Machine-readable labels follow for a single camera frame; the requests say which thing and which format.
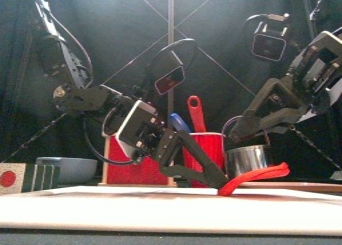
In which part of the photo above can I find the red cup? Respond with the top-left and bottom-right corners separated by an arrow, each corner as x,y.
182,132 -> 226,188

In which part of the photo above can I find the small rectangular toy block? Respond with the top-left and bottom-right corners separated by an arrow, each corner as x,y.
0,162 -> 62,196

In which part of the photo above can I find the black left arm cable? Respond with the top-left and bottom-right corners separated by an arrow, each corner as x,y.
82,114 -> 138,166

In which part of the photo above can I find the white cutting board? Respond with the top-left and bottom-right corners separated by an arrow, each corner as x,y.
0,185 -> 342,237

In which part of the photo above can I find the red plastic utensil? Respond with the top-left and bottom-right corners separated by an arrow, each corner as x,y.
186,95 -> 209,134

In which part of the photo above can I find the round metal dough cutter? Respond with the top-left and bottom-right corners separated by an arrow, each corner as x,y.
226,144 -> 274,179

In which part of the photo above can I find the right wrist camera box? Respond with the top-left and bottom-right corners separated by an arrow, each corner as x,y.
242,12 -> 293,63

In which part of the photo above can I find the wooden drawer box red front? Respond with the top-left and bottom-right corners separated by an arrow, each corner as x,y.
99,132 -> 178,187

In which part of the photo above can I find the light blue bowl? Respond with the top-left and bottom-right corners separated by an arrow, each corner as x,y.
35,156 -> 99,185

